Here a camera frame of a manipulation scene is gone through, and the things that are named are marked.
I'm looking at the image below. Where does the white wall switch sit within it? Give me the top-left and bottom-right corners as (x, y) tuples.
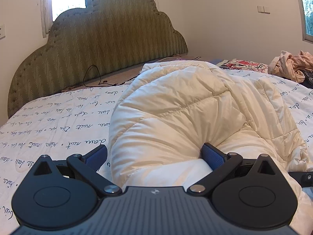
(257, 5), (270, 14)

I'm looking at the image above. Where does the red floral fabric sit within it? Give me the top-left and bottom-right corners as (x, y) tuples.
(220, 59), (268, 73)

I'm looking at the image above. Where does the cream puffer jacket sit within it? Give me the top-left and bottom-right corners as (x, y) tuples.
(107, 59), (313, 210)

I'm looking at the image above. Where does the white double wall socket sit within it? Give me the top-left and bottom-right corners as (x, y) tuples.
(0, 24), (6, 39)

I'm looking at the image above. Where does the peach clothes pile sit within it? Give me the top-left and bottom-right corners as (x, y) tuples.
(268, 50), (312, 83)

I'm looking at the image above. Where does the white bedsheet with script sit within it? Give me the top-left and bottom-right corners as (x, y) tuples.
(1, 70), (312, 234)

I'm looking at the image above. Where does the black cable at headboard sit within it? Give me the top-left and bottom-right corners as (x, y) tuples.
(82, 64), (116, 88)

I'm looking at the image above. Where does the side window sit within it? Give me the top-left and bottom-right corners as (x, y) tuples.
(299, 0), (312, 43)

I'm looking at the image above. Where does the green upholstered headboard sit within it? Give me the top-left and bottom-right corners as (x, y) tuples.
(7, 0), (188, 116)

